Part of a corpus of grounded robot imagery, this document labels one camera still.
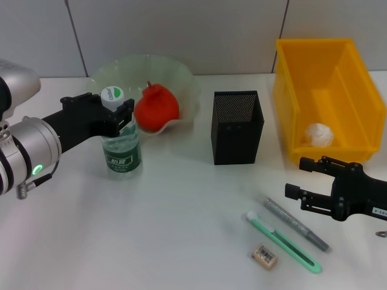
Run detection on translucent green wavy fruit bowl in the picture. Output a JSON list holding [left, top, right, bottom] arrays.
[[86, 53, 202, 137]]

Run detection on red toy fruit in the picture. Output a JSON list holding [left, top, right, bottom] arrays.
[[134, 80, 180, 131]]

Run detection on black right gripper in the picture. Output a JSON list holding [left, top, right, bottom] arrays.
[[284, 156, 387, 222]]

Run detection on clear water bottle green label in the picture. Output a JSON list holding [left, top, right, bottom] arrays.
[[99, 86, 143, 181]]

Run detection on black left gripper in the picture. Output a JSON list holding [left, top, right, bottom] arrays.
[[42, 92, 135, 152]]

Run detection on beige eraser with barcode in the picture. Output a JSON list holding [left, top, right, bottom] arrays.
[[252, 243, 279, 271]]

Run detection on black mesh pen holder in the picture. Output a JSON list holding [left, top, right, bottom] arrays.
[[210, 89, 266, 166]]

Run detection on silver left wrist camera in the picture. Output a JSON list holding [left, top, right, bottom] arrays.
[[0, 59, 42, 121]]

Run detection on mint green utility knife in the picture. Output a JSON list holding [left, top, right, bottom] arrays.
[[245, 211, 323, 275]]

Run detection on yellow plastic storage bin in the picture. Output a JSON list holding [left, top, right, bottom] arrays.
[[273, 37, 387, 169]]

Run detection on grey pen with clear cap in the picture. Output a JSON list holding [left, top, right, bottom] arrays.
[[256, 193, 330, 251]]

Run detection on white paper ball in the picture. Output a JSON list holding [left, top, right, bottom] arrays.
[[304, 122, 335, 147]]

